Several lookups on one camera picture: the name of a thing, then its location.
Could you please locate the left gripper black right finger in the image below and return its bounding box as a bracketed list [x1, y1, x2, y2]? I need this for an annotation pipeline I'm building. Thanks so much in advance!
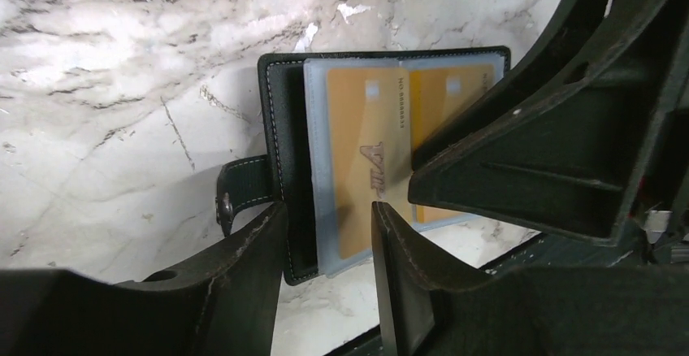
[371, 202, 688, 355]

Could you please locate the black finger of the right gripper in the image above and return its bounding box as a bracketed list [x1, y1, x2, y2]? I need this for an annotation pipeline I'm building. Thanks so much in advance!
[409, 0, 688, 245]

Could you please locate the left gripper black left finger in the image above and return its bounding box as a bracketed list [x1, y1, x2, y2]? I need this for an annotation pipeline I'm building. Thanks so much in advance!
[1, 202, 288, 355]

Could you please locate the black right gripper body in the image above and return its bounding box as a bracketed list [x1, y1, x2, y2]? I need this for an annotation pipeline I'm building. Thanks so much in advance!
[630, 37, 688, 266]

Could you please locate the gold credit card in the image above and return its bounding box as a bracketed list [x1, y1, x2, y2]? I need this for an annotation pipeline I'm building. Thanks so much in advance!
[327, 67, 413, 258]
[409, 63, 496, 224]

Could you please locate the black leather card holder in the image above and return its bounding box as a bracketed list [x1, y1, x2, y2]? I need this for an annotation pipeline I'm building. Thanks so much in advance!
[215, 46, 511, 286]

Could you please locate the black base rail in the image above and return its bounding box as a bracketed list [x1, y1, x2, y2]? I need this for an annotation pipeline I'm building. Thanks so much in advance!
[479, 232, 649, 275]

